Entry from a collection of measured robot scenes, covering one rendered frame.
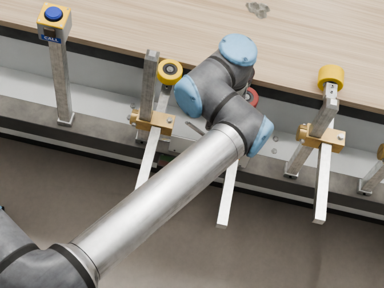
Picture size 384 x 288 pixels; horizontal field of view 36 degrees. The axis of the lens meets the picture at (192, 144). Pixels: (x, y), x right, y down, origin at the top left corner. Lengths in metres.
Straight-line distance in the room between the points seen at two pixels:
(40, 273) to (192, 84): 0.53
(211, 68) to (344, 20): 0.91
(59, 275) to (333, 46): 1.34
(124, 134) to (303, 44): 0.67
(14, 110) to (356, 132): 1.16
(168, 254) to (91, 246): 1.51
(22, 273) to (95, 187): 1.66
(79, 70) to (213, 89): 0.88
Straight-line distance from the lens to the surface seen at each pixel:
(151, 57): 1.55
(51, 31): 1.53
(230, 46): 1.34
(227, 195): 1.70
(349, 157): 2.17
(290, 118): 2.06
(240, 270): 2.55
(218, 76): 1.30
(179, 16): 1.99
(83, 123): 1.96
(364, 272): 2.72
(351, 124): 2.06
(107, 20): 1.96
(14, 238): 1.02
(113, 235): 1.04
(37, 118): 1.99
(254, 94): 1.84
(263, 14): 2.04
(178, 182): 1.12
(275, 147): 2.09
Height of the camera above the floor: 2.39
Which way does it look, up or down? 60 degrees down
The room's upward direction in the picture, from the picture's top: 15 degrees clockwise
